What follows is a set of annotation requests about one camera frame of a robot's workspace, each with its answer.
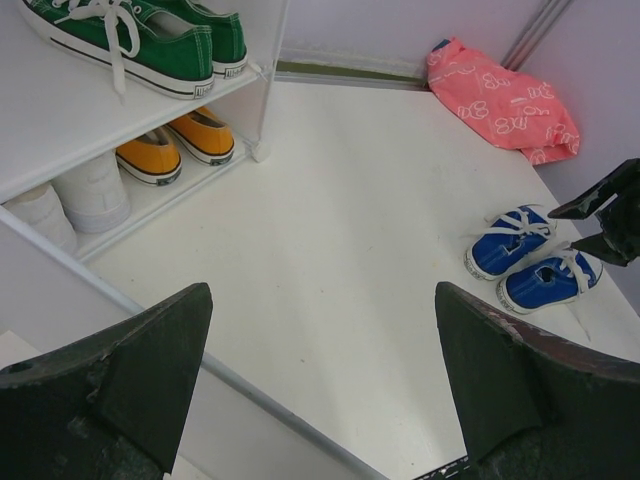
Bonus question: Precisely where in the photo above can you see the orange canvas sneaker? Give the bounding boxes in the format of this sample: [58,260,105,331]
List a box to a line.
[115,127,182,186]
[167,107,235,166]

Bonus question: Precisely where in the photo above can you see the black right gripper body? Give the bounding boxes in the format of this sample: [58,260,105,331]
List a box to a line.
[596,187,639,267]

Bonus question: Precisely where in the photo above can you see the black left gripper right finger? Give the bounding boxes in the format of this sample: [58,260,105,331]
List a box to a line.
[435,282,639,479]

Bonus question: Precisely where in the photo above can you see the green canvas sneaker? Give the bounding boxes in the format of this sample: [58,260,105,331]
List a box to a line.
[17,1,214,100]
[187,1,248,79]

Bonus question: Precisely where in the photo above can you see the white sneaker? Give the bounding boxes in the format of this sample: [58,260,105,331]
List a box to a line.
[2,182,77,255]
[52,150,131,234]

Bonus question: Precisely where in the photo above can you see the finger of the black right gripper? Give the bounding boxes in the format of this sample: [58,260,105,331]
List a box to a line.
[548,158,639,220]
[571,234,630,267]

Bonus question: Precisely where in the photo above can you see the blue canvas sneaker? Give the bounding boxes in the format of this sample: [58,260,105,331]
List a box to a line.
[463,204,557,281]
[496,246,604,315]

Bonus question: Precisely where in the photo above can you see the white plastic shoe cabinet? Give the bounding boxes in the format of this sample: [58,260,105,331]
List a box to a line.
[1,1,378,479]

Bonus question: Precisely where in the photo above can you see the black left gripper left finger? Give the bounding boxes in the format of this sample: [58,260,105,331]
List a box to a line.
[1,283,213,479]

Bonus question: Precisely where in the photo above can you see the pink patterned plastic bag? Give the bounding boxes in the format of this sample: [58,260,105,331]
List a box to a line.
[426,37,581,166]

